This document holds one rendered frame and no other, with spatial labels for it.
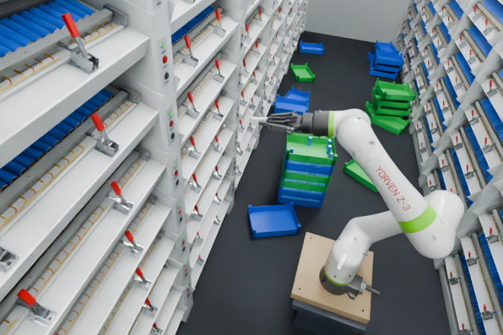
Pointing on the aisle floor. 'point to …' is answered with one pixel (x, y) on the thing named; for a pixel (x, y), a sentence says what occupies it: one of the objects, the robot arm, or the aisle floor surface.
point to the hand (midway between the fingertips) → (259, 121)
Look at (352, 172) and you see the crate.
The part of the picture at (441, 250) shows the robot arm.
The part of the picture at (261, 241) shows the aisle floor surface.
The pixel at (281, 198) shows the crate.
